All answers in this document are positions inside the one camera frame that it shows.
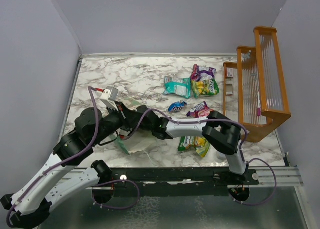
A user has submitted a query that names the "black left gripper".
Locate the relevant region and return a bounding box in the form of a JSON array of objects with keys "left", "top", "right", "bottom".
[{"left": 92, "top": 101, "right": 147, "bottom": 146}]

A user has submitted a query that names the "green illustrated paper bag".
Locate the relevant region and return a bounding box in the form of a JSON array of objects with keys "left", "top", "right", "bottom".
[{"left": 109, "top": 96, "right": 161, "bottom": 168}]

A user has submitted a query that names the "blue small snack packet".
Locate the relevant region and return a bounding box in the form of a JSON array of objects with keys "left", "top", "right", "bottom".
[{"left": 168, "top": 101, "right": 188, "bottom": 112}]

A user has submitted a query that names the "teal white snack bag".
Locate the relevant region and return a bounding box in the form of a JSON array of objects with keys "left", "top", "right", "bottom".
[{"left": 163, "top": 76, "right": 191, "bottom": 99}]

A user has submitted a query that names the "purple raspberry candy bag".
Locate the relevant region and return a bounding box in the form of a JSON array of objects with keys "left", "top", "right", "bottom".
[{"left": 186, "top": 101, "right": 215, "bottom": 119}]

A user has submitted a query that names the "green yellow snack bag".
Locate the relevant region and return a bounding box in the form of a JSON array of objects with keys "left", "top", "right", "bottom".
[{"left": 178, "top": 136, "right": 211, "bottom": 158}]

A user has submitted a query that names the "purple white snack bag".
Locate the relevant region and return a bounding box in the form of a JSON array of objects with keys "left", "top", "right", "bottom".
[{"left": 190, "top": 64, "right": 217, "bottom": 82}]

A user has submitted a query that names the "green yellow candy bag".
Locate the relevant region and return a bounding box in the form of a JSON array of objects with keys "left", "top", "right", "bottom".
[{"left": 191, "top": 79, "right": 220, "bottom": 98}]

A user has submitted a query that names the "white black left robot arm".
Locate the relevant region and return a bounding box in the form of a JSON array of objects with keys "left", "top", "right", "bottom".
[{"left": 0, "top": 102, "right": 142, "bottom": 229}]

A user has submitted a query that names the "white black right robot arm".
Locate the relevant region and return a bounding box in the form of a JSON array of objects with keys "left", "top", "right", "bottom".
[{"left": 134, "top": 106, "right": 248, "bottom": 185}]

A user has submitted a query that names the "small grey box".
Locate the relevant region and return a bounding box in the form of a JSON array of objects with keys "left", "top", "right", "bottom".
[{"left": 225, "top": 84, "right": 234, "bottom": 96}]

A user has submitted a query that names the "red white small box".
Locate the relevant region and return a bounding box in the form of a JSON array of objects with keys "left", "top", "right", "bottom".
[{"left": 225, "top": 67, "right": 234, "bottom": 78}]

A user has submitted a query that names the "orange wooden tiered rack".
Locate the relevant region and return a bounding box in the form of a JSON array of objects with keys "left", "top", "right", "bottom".
[{"left": 222, "top": 26, "right": 292, "bottom": 143}]

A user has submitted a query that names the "pink white pen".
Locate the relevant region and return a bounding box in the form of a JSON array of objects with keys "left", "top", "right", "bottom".
[{"left": 257, "top": 91, "right": 261, "bottom": 117}]

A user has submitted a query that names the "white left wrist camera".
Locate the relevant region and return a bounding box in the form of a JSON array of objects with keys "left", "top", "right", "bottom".
[{"left": 99, "top": 86, "right": 119, "bottom": 111}]

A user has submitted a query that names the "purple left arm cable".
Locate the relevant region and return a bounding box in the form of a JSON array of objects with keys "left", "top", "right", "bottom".
[{"left": 6, "top": 86, "right": 141, "bottom": 229}]

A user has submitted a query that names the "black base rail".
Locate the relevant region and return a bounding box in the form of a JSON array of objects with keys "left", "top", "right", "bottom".
[{"left": 109, "top": 167, "right": 259, "bottom": 197}]

